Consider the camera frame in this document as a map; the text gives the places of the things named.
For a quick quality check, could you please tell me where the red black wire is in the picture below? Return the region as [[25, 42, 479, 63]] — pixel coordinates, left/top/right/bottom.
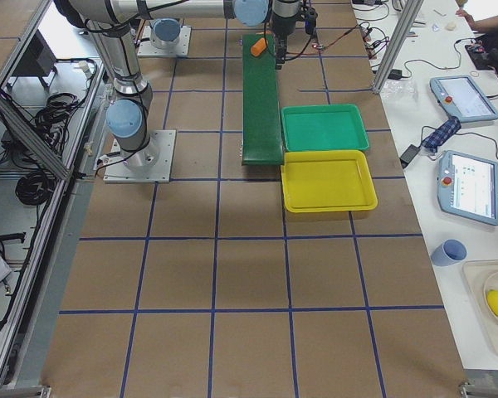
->
[[285, 22, 364, 59]]

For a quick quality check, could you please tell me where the black power brick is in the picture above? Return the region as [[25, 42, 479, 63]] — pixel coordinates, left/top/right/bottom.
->
[[399, 144, 420, 169]]

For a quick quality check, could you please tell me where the blue plastic cup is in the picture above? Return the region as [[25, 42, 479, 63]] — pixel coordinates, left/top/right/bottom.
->
[[431, 239, 467, 267]]

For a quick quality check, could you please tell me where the teach pendant far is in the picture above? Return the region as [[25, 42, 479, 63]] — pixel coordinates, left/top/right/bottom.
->
[[429, 75, 498, 124]]

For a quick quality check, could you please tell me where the green plastic tray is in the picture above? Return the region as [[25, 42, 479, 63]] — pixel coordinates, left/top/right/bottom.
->
[[281, 104, 370, 152]]

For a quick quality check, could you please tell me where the folded blue plaid umbrella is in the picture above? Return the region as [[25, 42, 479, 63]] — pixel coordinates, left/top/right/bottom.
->
[[421, 116, 461, 153]]

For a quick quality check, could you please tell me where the aluminium frame post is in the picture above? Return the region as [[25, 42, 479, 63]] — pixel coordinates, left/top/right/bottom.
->
[[372, 0, 423, 94]]

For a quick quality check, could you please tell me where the teach pendant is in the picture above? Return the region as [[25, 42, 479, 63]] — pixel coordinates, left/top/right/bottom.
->
[[429, 75, 498, 124], [437, 150, 498, 226]]

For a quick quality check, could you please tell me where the beige plastic tray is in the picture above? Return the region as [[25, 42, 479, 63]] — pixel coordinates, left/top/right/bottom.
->
[[461, 260, 498, 355]]

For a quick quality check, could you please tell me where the black power adapter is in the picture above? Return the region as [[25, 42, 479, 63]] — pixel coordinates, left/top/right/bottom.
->
[[388, 69, 403, 80]]

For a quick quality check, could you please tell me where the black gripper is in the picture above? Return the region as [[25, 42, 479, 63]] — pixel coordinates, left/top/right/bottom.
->
[[274, 35, 288, 70]]

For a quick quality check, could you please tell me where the teach pendant near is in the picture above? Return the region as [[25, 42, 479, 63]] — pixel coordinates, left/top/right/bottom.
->
[[437, 150, 498, 226]]

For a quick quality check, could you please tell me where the plain orange cylinder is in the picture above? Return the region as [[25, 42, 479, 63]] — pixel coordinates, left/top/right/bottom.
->
[[250, 37, 267, 57]]

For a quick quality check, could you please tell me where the yellow plastic tray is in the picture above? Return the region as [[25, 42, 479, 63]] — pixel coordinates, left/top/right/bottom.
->
[[281, 150, 378, 213]]

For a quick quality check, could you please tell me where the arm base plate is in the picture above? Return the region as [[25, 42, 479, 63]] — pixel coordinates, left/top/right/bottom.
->
[[103, 129, 176, 183], [137, 25, 192, 58]]

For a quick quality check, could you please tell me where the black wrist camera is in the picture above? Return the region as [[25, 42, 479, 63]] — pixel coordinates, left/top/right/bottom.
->
[[304, 7, 318, 36]]

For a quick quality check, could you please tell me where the green conveyor belt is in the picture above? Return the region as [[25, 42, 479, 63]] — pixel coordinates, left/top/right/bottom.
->
[[242, 34, 284, 166]]

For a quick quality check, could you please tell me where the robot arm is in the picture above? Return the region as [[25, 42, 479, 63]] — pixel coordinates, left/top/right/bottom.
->
[[55, 1, 238, 171], [223, 0, 318, 70]]

